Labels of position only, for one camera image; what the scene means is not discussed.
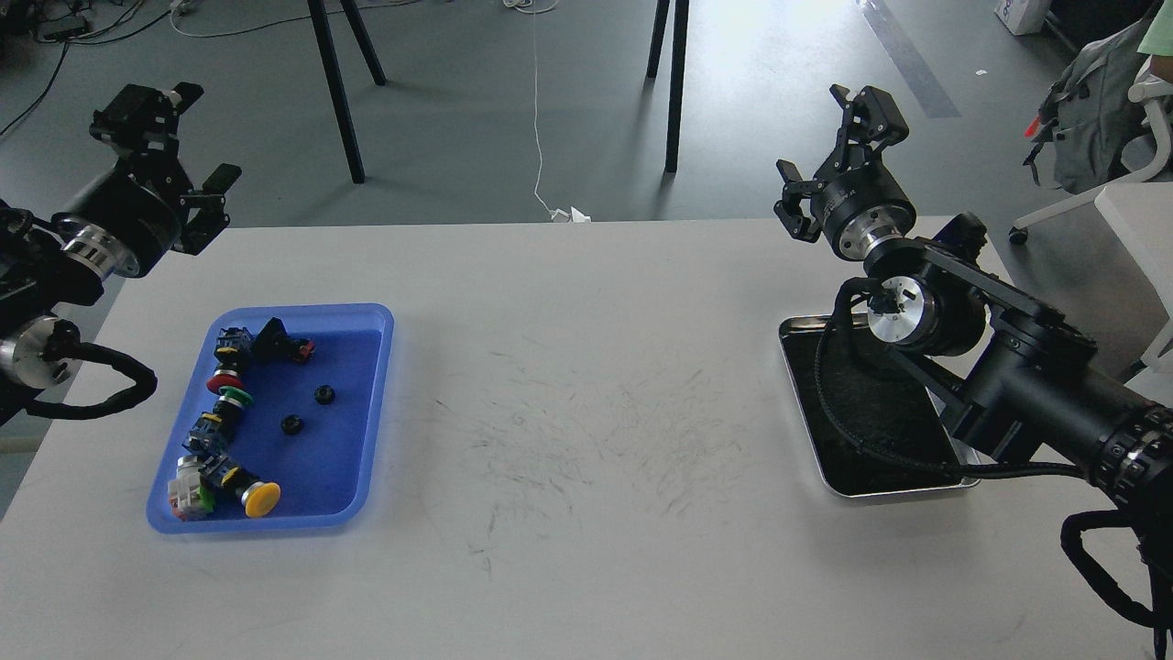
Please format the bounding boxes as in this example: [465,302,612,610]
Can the yellow push button switch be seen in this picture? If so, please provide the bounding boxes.
[213,467,282,519]

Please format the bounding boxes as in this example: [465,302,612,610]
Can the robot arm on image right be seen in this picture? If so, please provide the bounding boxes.
[773,84,1169,656]

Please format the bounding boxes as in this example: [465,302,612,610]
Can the red push button switch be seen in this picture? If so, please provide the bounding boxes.
[205,326,255,393]

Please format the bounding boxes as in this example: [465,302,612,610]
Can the black tripod legs left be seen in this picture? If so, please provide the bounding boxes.
[305,0,388,185]

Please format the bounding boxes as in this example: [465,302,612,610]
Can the small black gear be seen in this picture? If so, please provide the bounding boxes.
[280,414,304,437]
[312,385,335,404]

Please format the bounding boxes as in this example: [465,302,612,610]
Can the black red connector part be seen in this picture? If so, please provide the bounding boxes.
[251,317,316,365]

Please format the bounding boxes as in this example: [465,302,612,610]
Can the image-left gripper finger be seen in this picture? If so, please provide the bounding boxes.
[89,81,204,175]
[172,164,243,256]

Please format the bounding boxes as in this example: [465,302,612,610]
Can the black tripod legs right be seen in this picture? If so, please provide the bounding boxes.
[645,1,691,173]

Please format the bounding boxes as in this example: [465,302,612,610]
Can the silver metal tray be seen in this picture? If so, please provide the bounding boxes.
[778,317,979,498]

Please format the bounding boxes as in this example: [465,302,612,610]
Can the image-right gripper finger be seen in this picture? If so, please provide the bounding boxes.
[774,159,826,243]
[828,84,910,171]

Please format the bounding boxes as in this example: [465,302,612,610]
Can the white office chair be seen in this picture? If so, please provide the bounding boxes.
[1008,59,1169,246]

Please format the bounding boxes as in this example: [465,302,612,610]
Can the grey backpack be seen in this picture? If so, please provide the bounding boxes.
[1023,16,1153,193]

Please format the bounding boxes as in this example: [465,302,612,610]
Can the blue black switch body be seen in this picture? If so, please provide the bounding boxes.
[181,411,232,457]

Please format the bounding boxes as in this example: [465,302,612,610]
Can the black tripod legs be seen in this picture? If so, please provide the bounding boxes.
[305,0,388,185]
[645,1,691,173]

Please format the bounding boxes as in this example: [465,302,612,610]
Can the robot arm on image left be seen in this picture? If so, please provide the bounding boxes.
[1,81,242,421]

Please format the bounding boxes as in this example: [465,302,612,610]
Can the green push button switch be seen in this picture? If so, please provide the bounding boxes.
[213,385,253,429]

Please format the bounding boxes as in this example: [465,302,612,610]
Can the white cable on floor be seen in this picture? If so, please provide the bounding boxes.
[502,0,592,224]

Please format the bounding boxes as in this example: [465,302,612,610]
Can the blue plastic tray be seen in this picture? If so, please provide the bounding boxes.
[145,302,394,535]

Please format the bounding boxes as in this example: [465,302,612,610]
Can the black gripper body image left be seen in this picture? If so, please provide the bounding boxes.
[50,161,189,279]

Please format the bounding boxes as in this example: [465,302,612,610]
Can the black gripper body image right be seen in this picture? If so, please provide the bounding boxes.
[811,156,916,260]

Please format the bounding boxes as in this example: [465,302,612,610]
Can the white green connector block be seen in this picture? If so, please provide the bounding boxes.
[167,455,216,522]

